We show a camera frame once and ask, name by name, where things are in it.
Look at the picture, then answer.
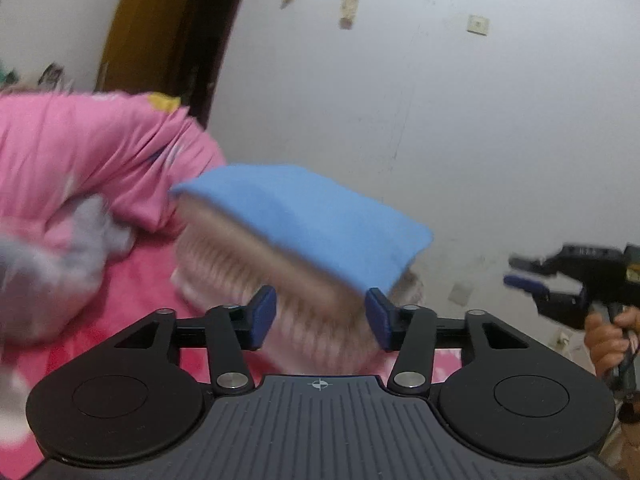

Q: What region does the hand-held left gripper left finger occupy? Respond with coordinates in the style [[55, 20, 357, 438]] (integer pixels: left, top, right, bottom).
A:
[[115, 285, 277, 395]]

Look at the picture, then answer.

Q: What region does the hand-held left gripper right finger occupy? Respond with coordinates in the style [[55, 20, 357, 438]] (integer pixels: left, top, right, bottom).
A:
[[365, 287, 530, 395]]

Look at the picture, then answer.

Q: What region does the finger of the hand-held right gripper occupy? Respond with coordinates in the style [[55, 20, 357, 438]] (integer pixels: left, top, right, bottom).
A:
[[508, 255, 563, 277], [503, 274, 585, 306]]

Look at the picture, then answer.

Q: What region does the light blue t-shirt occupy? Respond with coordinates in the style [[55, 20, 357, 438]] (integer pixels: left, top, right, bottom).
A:
[[170, 164, 434, 301]]

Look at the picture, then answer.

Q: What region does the person's right hand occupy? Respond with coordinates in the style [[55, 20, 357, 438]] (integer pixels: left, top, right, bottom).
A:
[[584, 306, 640, 377]]

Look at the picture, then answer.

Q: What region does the cream folded cloth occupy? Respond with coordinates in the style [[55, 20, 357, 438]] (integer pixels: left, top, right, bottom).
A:
[[175, 195, 366, 306]]

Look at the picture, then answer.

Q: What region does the pink floral fleece blanket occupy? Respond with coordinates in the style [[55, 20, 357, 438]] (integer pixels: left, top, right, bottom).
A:
[[0, 230, 468, 473]]

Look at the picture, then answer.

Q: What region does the bright pink quilt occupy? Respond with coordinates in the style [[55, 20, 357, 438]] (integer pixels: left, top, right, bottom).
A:
[[0, 91, 228, 261]]

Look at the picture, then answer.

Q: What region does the wooden door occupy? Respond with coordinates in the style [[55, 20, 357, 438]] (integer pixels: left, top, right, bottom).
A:
[[95, 0, 258, 128]]

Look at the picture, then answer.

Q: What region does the white wall socket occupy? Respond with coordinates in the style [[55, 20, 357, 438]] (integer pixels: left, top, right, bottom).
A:
[[448, 282, 474, 306]]

